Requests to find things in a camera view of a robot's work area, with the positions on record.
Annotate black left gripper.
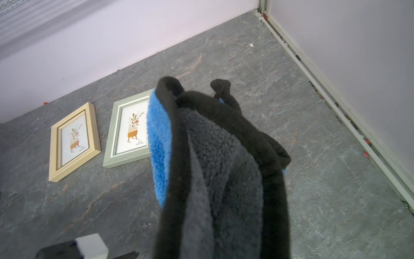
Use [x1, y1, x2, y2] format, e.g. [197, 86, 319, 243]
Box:
[34, 232, 140, 259]

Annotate beige picture frame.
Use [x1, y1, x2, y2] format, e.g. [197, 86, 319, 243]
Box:
[49, 103, 101, 182]

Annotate green-grey picture frame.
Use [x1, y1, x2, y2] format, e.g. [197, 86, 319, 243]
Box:
[103, 89, 154, 168]

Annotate blue microfibre cloth black trim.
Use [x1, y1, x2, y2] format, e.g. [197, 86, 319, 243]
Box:
[147, 76, 291, 259]

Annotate long white wire shelf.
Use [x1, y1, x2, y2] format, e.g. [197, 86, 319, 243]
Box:
[1, 0, 114, 59]

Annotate aluminium cage frame profiles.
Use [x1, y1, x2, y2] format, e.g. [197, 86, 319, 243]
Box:
[256, 1, 414, 213]

